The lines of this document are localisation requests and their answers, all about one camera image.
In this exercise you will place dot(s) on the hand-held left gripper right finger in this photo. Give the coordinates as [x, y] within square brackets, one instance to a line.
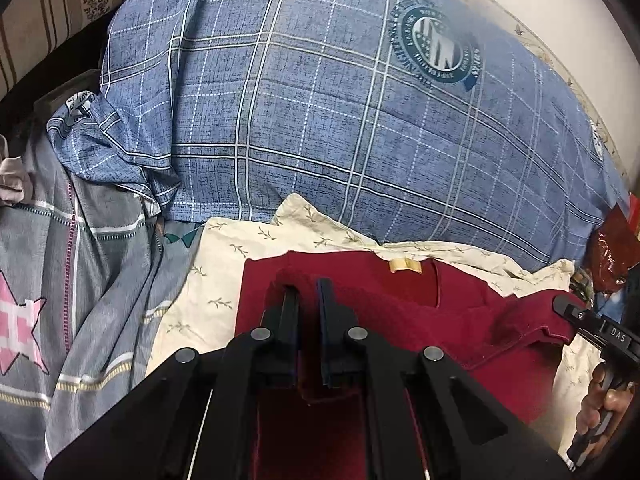
[327, 320]

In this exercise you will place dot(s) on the cream leaf-print bed sheet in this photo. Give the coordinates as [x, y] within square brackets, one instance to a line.
[220, 260]

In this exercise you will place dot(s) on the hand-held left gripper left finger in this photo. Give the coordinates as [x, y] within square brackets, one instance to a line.
[290, 320]

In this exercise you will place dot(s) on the pinkish grey garment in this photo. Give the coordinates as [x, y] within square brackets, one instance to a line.
[12, 180]

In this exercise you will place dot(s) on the striped floral cushion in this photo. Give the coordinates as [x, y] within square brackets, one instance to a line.
[50, 5]

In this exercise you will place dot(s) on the blue plaid pillow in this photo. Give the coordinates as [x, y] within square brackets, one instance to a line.
[300, 110]

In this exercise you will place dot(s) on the red plastic bag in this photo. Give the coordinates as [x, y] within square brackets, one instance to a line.
[612, 255]

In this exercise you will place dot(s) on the grey star-print blanket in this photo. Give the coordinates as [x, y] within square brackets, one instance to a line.
[100, 260]

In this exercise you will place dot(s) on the person's right hand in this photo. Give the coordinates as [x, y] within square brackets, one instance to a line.
[597, 400]

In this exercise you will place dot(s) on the red shirt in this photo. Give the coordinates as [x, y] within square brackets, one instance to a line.
[400, 320]

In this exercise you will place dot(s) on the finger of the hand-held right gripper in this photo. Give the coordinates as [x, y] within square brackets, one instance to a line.
[575, 312]

